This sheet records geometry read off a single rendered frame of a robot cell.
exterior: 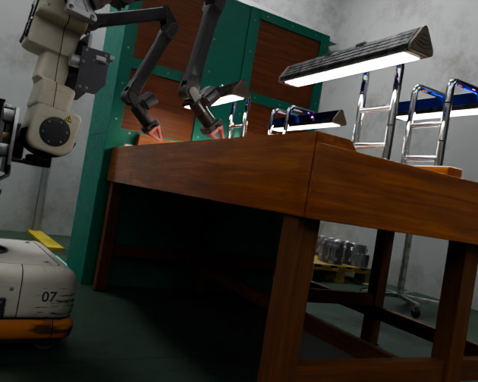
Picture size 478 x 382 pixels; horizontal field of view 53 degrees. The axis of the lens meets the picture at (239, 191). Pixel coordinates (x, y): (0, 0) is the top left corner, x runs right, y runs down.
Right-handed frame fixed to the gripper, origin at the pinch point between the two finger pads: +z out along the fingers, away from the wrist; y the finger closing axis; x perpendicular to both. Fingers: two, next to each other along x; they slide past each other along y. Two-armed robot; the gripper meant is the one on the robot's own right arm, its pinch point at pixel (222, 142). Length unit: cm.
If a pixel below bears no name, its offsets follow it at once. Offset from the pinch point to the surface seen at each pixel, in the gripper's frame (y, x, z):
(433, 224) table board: -96, 8, 24
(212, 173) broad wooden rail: -46, 28, -7
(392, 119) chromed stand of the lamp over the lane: -67, -23, 12
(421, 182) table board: -96, 5, 13
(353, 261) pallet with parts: 159, -105, 212
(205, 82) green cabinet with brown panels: 86, -49, -11
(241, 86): 8.3, -26.0, -11.0
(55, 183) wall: 285, 38, 4
